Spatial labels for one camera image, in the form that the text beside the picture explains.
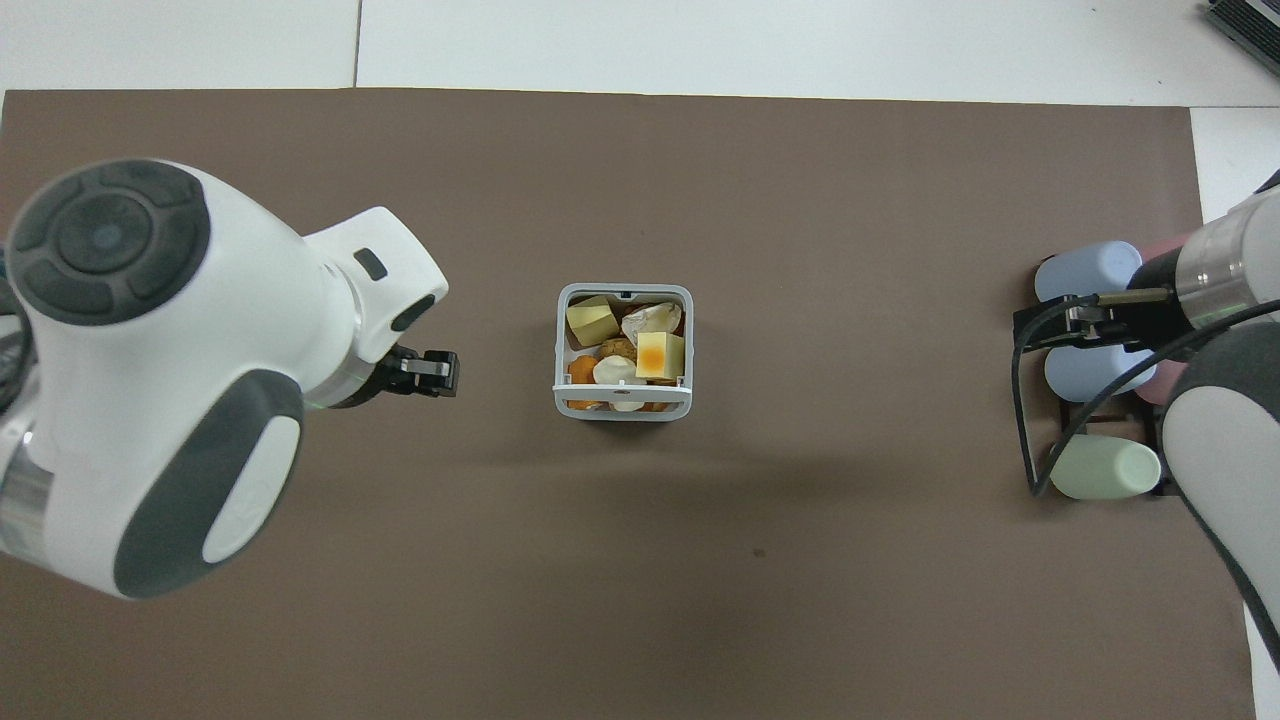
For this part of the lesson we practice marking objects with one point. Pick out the light green cup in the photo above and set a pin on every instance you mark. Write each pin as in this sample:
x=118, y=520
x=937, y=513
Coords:
x=1105, y=468

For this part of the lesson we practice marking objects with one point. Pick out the orange scrap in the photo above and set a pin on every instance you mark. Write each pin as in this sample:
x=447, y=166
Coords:
x=581, y=370

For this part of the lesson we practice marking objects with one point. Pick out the black cup rack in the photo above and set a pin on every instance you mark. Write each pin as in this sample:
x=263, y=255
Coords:
x=1075, y=415

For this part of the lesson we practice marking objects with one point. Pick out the pink cup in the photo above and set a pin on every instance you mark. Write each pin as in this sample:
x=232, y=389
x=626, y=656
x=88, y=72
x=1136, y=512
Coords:
x=1162, y=385

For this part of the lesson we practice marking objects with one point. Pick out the pale yellow foam block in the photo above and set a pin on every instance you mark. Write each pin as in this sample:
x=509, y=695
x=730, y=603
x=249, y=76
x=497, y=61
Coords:
x=588, y=320

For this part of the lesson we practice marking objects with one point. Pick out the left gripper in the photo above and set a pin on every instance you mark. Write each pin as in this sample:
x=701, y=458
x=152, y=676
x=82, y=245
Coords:
x=383, y=378

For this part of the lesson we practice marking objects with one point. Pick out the dark grey device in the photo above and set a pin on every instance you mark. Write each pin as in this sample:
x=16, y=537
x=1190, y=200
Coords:
x=1250, y=22

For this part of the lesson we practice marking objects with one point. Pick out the brown ball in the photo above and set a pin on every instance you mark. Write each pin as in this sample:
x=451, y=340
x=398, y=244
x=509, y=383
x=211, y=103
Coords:
x=617, y=349

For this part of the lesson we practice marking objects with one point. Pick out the light blue cup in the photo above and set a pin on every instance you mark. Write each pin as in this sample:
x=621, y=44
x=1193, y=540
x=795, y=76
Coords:
x=1085, y=372
x=1085, y=270

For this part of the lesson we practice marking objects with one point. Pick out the white scrap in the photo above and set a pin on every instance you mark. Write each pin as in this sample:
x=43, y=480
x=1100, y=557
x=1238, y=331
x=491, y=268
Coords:
x=616, y=371

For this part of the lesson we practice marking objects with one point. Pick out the yellow cube with orange spot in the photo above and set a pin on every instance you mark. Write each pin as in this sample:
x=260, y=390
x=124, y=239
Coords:
x=660, y=356

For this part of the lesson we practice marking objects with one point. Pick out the grey white trash can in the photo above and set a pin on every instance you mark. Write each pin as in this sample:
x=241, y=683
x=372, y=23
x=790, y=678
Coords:
x=622, y=412

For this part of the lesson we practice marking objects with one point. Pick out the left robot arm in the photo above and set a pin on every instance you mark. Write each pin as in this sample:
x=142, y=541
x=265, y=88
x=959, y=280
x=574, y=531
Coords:
x=170, y=380

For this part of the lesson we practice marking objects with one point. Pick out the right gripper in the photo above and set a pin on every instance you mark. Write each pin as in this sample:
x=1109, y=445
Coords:
x=1155, y=305

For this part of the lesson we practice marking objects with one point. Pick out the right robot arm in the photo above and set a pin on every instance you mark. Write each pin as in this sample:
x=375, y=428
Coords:
x=1225, y=440

